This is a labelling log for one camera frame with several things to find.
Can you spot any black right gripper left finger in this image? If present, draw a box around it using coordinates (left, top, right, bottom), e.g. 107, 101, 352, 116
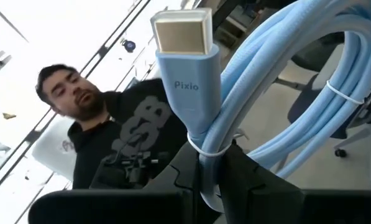
142, 141, 211, 224

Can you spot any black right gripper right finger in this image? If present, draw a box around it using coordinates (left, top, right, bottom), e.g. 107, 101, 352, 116
218, 139, 305, 224

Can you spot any light blue HDMI cable coil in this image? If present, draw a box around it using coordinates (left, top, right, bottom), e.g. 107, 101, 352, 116
150, 0, 371, 215

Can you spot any person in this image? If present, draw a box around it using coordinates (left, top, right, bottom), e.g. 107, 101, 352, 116
35, 63, 190, 190

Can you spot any dark office chair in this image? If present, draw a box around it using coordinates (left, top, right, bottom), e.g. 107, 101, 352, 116
273, 30, 371, 158

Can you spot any black chest camera rig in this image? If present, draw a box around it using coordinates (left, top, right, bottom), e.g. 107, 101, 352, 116
90, 151, 162, 190

